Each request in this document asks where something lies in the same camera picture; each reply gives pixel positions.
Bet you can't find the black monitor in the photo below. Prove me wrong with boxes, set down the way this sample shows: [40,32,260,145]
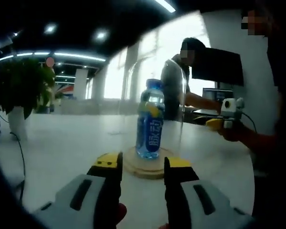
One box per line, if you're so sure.
[192,47,244,87]

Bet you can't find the dark laptop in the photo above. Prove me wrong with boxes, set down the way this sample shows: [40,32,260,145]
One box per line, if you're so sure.
[192,87,235,120]

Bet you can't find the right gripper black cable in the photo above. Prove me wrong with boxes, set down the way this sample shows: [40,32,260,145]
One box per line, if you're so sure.
[242,111,258,134]

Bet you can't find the person's left hand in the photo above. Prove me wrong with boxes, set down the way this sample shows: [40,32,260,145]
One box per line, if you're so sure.
[117,202,128,226]

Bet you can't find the long ceiling light strip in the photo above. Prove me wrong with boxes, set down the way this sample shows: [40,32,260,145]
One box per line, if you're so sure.
[154,0,176,13]

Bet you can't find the white plant pot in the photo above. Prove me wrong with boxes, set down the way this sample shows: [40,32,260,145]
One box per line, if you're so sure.
[7,106,29,141]

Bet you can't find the black table cable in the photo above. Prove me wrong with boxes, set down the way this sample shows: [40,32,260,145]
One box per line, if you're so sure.
[9,132,27,198]

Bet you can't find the clear glass dome cover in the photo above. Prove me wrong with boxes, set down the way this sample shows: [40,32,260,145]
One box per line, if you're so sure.
[119,58,188,167]

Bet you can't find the round wooden base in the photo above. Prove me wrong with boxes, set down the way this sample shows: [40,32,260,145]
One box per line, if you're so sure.
[122,146,179,181]

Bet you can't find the person's right hand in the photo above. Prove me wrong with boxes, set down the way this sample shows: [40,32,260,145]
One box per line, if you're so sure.
[220,119,248,143]

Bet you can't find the blue drink bottle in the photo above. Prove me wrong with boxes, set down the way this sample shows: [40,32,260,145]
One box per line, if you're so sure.
[135,78,165,160]

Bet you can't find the green leafy plant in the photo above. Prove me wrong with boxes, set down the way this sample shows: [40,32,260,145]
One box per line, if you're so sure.
[0,58,57,120]

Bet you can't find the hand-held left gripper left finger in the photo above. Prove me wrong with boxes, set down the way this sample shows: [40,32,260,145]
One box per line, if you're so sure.
[32,152,123,229]

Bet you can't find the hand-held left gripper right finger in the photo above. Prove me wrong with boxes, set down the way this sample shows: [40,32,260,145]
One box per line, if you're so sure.
[163,156,257,229]

